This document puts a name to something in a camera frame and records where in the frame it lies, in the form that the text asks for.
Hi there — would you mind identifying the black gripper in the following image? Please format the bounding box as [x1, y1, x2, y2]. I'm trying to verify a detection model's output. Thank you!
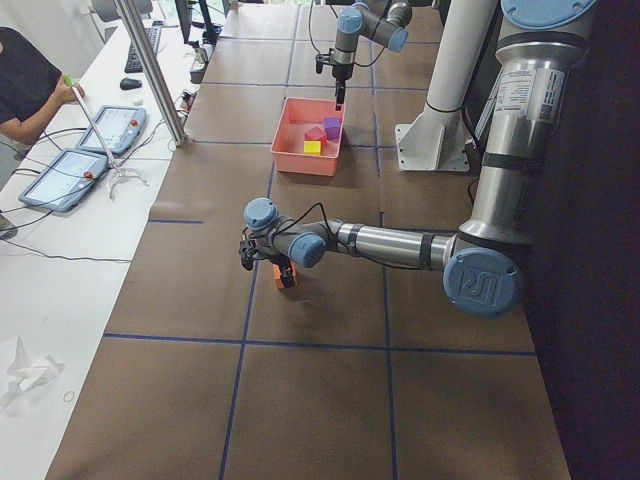
[270, 254, 295, 289]
[333, 64, 351, 111]

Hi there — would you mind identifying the orange foam cube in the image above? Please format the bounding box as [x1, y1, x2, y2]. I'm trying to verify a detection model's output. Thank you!
[273, 263, 297, 290]

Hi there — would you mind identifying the purple foam cube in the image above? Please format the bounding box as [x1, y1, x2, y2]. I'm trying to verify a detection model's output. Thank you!
[323, 116, 342, 140]

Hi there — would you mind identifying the pink foam cube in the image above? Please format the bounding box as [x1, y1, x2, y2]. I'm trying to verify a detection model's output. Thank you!
[304, 126, 327, 144]

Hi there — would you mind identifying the yellow foam cube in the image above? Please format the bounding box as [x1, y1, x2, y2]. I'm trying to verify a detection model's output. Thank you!
[303, 140, 322, 156]

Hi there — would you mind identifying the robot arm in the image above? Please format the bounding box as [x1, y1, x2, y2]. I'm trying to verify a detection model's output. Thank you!
[329, 1, 412, 111]
[239, 1, 596, 318]

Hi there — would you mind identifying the pink plastic bin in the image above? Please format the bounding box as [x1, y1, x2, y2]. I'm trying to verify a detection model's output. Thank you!
[271, 97, 345, 177]

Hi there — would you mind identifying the clear grabber stick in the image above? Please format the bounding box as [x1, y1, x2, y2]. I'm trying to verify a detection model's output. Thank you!
[62, 75, 150, 200]

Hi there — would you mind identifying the black keyboard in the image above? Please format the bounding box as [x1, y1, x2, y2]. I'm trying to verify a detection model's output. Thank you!
[124, 25, 164, 74]

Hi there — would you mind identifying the black computer mouse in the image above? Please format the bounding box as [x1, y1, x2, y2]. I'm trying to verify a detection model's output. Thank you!
[119, 77, 142, 91]

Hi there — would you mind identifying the far teach pendant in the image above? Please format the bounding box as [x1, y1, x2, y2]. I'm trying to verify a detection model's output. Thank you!
[94, 105, 147, 157]

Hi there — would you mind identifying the teach pendant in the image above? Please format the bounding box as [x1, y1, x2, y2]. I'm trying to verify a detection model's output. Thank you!
[18, 148, 108, 212]
[94, 105, 147, 157]

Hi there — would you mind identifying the white side table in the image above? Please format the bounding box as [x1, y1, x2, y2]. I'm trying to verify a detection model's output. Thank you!
[0, 0, 239, 480]

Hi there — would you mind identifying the near teach pendant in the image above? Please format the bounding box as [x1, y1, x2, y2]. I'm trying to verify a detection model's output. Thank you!
[18, 148, 108, 212]

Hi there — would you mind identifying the crumpled white paper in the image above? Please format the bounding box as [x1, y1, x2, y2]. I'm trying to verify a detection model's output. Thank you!
[1, 336, 65, 409]

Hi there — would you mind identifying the person in black shirt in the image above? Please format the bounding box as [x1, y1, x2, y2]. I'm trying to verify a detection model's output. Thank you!
[1, 27, 85, 145]

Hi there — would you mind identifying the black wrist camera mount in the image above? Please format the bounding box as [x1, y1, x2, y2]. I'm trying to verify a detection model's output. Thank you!
[315, 48, 334, 74]

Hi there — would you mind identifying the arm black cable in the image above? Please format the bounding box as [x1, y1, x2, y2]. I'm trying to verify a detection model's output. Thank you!
[242, 202, 451, 271]

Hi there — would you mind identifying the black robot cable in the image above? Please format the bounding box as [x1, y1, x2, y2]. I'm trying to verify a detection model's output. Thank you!
[307, 0, 391, 69]

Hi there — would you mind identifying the white pedestal column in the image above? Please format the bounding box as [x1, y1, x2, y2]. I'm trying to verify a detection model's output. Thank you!
[396, 0, 497, 172]

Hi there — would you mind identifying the aluminium frame post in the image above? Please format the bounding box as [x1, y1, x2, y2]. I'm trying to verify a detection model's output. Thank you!
[114, 0, 187, 147]

